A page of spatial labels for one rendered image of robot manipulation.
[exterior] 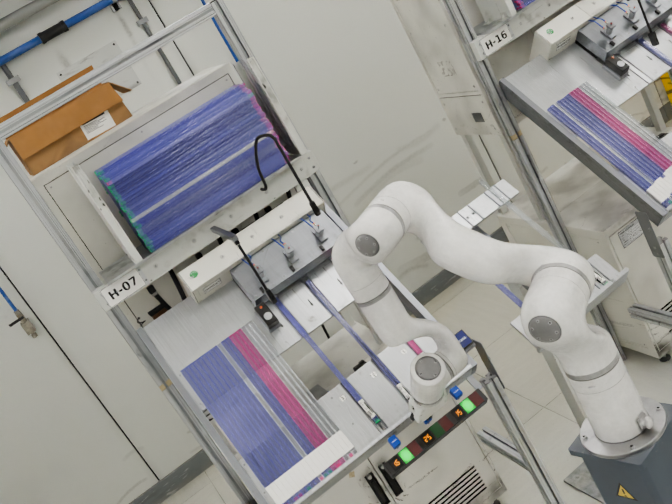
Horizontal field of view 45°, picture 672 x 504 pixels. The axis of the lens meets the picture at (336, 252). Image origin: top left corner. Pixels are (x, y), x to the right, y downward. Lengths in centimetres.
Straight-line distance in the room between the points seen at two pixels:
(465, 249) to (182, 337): 105
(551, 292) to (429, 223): 30
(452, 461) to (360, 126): 202
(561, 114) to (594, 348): 124
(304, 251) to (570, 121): 98
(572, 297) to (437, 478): 125
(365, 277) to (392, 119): 252
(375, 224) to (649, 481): 79
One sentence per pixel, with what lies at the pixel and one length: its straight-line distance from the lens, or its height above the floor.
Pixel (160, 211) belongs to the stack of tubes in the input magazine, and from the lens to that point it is 239.
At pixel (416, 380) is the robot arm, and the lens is 194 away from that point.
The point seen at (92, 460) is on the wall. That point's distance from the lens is 416.
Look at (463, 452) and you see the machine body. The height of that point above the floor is 29.
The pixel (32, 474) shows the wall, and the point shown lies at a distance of 415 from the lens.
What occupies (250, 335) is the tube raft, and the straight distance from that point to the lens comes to 240.
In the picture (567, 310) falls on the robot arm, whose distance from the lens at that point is 164.
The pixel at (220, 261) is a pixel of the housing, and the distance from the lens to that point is 245.
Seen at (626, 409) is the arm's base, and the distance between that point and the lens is 184.
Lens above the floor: 189
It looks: 19 degrees down
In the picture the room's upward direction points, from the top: 30 degrees counter-clockwise
